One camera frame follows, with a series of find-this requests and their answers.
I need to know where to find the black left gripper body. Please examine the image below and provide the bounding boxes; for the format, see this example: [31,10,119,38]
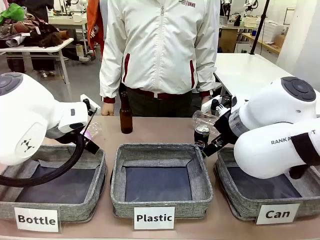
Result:
[79,131,101,155]

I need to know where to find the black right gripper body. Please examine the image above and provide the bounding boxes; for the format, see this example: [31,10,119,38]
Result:
[213,109,241,151]

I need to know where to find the plastic bottle pink label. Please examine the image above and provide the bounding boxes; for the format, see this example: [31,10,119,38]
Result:
[81,119,104,141]

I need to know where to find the dark blue soda can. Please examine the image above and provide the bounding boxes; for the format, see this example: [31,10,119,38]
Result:
[193,123,211,151]

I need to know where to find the clear plastic bottle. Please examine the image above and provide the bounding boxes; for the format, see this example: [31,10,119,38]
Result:
[191,109,222,133]

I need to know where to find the brown glass bottle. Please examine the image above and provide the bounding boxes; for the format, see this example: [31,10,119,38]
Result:
[119,91,134,135]

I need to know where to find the person's left forearm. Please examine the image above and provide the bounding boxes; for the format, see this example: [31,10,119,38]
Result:
[193,44,221,99]

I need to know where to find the person's right forearm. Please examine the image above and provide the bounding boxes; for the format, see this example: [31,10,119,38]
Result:
[99,47,126,105]

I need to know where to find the grey fabric basket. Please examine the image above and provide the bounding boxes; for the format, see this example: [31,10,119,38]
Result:
[0,143,108,224]
[110,142,214,220]
[214,146,320,221]

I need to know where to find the white Can label card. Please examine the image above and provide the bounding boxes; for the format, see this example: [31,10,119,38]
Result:
[255,203,301,226]

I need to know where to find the person's left hand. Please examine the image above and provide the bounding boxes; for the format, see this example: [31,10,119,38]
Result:
[200,96,213,108]

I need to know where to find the person's right hand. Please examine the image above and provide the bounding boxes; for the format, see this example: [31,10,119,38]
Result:
[101,101,116,117]

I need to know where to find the large white table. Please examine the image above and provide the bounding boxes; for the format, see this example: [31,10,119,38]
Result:
[213,52,320,101]

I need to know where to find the dark trousers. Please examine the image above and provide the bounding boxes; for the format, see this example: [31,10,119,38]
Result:
[119,83,202,118]

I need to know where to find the white Plastic label card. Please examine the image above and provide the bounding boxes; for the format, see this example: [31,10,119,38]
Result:
[133,206,176,231]

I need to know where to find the white Bottle label card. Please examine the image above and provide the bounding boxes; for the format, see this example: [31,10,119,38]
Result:
[13,206,61,233]

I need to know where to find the wooden workbench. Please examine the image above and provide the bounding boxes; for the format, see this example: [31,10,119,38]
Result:
[241,32,281,55]

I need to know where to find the black tripod pole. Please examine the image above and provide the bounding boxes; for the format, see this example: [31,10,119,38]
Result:
[249,0,271,55]

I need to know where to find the person in white jacket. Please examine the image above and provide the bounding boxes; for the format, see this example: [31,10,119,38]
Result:
[99,0,221,105]

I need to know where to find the white table with clothes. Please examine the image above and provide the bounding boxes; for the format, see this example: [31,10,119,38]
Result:
[0,37,75,101]

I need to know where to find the stack of white boxes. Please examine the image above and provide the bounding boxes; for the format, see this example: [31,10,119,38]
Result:
[262,19,290,39]

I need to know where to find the orange jacket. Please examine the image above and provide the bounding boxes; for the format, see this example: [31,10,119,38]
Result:
[86,0,106,62]

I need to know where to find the pile of dark clothes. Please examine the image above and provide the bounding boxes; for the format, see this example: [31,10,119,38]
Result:
[0,6,64,49]

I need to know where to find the green cloth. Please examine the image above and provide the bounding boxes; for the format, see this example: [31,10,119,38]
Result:
[0,2,25,25]

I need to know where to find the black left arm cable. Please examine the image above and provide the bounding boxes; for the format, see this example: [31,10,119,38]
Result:
[0,133,86,187]

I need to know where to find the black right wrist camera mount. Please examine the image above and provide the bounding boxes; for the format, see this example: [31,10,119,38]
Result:
[211,95,238,116]

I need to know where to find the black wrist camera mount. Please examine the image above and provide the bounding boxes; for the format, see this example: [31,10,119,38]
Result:
[79,98,99,137]
[211,95,238,116]

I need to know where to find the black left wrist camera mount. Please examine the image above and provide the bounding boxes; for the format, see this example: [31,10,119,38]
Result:
[79,98,99,137]

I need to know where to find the black right arm cable sleeve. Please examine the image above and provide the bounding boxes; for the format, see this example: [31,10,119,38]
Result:
[289,132,320,180]

